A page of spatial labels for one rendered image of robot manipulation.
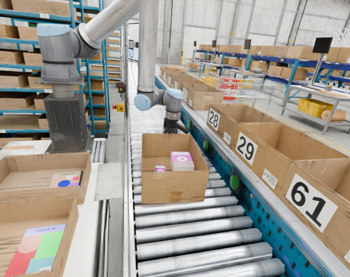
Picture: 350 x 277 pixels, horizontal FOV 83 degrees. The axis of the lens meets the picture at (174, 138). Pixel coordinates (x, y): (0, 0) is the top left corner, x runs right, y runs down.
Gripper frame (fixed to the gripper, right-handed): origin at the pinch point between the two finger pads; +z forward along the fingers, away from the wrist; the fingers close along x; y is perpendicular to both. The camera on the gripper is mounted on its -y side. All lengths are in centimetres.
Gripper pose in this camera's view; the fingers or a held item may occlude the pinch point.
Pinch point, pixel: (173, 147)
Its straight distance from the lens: 127.3
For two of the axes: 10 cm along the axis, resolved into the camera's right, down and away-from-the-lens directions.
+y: -9.7, 0.2, -2.4
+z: -0.8, 9.0, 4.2
